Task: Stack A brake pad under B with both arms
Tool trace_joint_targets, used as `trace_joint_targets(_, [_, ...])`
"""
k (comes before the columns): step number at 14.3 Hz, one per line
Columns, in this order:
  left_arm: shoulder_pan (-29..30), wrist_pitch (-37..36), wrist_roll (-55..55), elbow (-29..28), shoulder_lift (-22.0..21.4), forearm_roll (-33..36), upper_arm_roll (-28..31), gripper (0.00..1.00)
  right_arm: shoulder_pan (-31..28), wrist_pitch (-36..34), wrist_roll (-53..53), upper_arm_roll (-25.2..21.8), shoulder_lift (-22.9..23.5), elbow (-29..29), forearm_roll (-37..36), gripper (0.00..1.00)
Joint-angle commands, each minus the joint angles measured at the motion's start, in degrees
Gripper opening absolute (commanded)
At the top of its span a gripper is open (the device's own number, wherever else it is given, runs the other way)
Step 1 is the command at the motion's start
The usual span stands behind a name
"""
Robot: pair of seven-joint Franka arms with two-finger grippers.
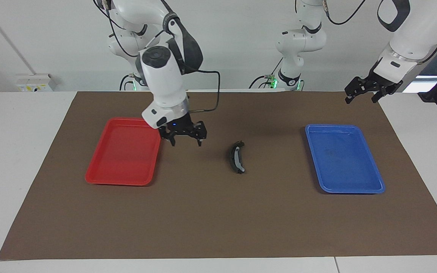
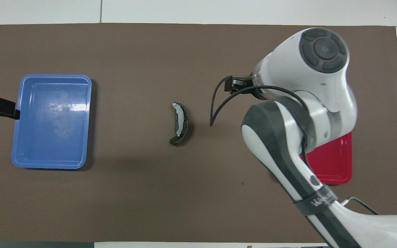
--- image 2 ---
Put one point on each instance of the red plastic tray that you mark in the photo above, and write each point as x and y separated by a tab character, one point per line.
336	165

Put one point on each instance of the brown table mat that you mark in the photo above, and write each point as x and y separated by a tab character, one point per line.
133	193

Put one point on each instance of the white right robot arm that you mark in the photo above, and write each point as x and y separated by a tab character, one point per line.
322	86

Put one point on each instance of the blue plastic tray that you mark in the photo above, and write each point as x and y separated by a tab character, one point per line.
71	148

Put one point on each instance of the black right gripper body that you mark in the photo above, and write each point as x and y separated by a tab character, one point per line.
243	83

